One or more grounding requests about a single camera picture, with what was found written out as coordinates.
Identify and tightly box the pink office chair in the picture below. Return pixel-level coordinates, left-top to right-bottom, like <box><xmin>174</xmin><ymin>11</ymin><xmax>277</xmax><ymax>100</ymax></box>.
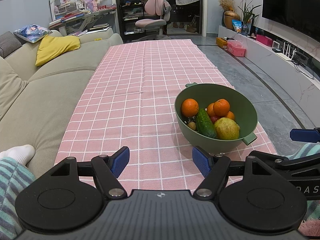
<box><xmin>135</xmin><ymin>0</ymin><xmax>172</xmax><ymax>41</ymax></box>

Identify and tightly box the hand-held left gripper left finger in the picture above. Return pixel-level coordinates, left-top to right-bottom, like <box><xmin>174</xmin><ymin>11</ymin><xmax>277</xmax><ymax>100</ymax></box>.
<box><xmin>50</xmin><ymin>146</ymin><xmax>130</xmax><ymax>199</ymax></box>

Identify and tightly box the magenta box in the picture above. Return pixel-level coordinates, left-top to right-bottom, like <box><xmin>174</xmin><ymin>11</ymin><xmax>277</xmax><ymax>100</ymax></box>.
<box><xmin>256</xmin><ymin>34</ymin><xmax>273</xmax><ymax>47</ymax></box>

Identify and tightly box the white study desk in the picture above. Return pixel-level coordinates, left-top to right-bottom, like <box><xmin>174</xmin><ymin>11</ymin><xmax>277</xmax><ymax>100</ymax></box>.
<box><xmin>49</xmin><ymin>0</ymin><xmax>118</xmax><ymax>37</ymax></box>

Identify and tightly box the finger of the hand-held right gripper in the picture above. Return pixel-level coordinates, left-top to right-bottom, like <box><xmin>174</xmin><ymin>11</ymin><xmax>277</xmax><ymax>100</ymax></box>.
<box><xmin>250</xmin><ymin>150</ymin><xmax>320</xmax><ymax>178</ymax></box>
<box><xmin>289</xmin><ymin>127</ymin><xmax>320</xmax><ymax>143</ymax></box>

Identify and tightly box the grey houndstooth cushion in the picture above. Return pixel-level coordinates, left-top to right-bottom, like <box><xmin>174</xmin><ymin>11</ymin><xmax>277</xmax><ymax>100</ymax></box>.
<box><xmin>0</xmin><ymin>31</ymin><xmax>23</xmax><ymax>59</ymax></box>

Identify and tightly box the yellow cushion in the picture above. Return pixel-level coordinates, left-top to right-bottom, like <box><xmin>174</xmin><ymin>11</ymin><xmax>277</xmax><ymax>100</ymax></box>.
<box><xmin>35</xmin><ymin>35</ymin><xmax>81</xmax><ymax>67</ymax></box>

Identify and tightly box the blue snack bag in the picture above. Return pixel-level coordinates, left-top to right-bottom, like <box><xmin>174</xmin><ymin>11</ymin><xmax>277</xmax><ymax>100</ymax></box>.
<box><xmin>232</xmin><ymin>19</ymin><xmax>243</xmax><ymax>33</ymax></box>

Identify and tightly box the golden round vase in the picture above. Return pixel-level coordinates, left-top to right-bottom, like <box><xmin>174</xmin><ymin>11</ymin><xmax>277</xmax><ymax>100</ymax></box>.
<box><xmin>223</xmin><ymin>10</ymin><xmax>241</xmax><ymax>30</ymax></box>

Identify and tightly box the pink fluffy cloth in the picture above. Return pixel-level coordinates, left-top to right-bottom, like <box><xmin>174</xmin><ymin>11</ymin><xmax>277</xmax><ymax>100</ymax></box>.
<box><xmin>297</xmin><ymin>219</ymin><xmax>320</xmax><ymax>237</ymax></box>

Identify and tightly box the beige sofa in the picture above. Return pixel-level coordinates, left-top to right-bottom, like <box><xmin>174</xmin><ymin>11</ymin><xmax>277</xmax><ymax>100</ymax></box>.
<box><xmin>0</xmin><ymin>29</ymin><xmax>124</xmax><ymax>181</ymax></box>

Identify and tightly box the white router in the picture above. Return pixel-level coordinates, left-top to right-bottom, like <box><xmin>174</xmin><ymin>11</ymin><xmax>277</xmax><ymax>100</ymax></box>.
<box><xmin>281</xmin><ymin>42</ymin><xmax>297</xmax><ymax>61</ymax></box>

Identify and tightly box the pink checked tablecloth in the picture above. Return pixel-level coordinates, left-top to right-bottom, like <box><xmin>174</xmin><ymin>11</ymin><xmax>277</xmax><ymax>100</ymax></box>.
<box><xmin>54</xmin><ymin>39</ymin><xmax>278</xmax><ymax>198</ymax></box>

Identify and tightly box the person's left leg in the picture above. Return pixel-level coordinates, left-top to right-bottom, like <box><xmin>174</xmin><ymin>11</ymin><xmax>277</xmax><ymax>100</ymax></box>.
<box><xmin>0</xmin><ymin>156</ymin><xmax>37</xmax><ymax>240</ymax></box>

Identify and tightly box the blue printed cushion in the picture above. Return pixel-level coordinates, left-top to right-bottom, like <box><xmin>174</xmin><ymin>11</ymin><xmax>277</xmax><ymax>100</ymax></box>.
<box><xmin>13</xmin><ymin>24</ymin><xmax>53</xmax><ymax>44</ymax></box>

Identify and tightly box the stack of books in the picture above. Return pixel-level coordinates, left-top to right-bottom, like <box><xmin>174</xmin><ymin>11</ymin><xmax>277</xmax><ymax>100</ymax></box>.
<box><xmin>49</xmin><ymin>9</ymin><xmax>86</xmax><ymax>27</ymax></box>

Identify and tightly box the person's white sock foot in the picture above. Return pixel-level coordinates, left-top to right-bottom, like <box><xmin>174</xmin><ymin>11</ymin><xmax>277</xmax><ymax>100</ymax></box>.
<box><xmin>0</xmin><ymin>144</ymin><xmax>36</xmax><ymax>167</ymax></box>

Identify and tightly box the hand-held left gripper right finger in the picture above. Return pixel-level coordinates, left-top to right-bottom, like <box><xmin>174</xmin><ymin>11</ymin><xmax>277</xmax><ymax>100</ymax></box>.
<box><xmin>192</xmin><ymin>147</ymin><xmax>270</xmax><ymax>199</ymax></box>

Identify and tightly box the green cucumber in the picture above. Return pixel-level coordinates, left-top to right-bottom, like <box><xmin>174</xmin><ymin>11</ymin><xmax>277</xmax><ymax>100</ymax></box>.
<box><xmin>195</xmin><ymin>108</ymin><xmax>217</xmax><ymax>139</ymax></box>

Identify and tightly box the green leafy plant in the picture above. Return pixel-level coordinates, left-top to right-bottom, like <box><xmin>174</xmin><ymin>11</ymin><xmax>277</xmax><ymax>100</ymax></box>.
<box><xmin>237</xmin><ymin>1</ymin><xmax>262</xmax><ymax>28</ymax></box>

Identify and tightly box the orange box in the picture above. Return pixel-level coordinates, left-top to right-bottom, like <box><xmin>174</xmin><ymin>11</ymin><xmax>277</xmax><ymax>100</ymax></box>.
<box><xmin>216</xmin><ymin>37</ymin><xmax>229</xmax><ymax>49</ymax></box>

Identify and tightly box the green bowl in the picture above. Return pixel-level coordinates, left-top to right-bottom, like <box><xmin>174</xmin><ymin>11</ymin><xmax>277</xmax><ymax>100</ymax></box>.
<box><xmin>174</xmin><ymin>82</ymin><xmax>258</xmax><ymax>154</ymax></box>

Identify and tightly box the black shelf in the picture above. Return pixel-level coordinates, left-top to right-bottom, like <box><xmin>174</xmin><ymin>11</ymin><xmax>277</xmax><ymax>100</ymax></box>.
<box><xmin>119</xmin><ymin>0</ymin><xmax>148</xmax><ymax>37</ymax></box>

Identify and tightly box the black cable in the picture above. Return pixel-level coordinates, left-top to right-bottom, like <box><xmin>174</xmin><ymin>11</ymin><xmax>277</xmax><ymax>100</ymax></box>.
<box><xmin>292</xmin><ymin>60</ymin><xmax>316</xmax><ymax>80</ymax></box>

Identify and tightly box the yellow green pear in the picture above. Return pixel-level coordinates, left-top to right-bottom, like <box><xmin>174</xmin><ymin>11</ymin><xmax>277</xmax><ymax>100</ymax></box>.
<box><xmin>214</xmin><ymin>117</ymin><xmax>241</xmax><ymax>141</ymax></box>

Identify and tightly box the pink storage box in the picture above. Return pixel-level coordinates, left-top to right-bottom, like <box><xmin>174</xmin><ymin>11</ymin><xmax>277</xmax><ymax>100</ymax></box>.
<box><xmin>226</xmin><ymin>40</ymin><xmax>247</xmax><ymax>58</ymax></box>

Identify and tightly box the dried flower bunch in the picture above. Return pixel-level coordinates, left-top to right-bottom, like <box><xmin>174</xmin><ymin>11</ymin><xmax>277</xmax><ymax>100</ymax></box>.
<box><xmin>219</xmin><ymin>0</ymin><xmax>236</xmax><ymax>12</ymax></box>

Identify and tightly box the white marble television cabinet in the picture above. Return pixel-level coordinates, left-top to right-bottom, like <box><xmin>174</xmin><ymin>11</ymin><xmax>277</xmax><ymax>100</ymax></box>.
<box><xmin>218</xmin><ymin>25</ymin><xmax>320</xmax><ymax>121</ymax></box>

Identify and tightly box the black television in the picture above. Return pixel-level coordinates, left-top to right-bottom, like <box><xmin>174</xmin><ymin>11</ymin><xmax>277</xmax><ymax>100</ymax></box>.
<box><xmin>262</xmin><ymin>0</ymin><xmax>320</xmax><ymax>41</ymax></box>

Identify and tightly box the row of shoes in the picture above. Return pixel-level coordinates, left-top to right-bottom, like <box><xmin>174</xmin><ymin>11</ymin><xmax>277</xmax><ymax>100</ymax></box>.
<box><xmin>172</xmin><ymin>22</ymin><xmax>198</xmax><ymax>33</ymax></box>

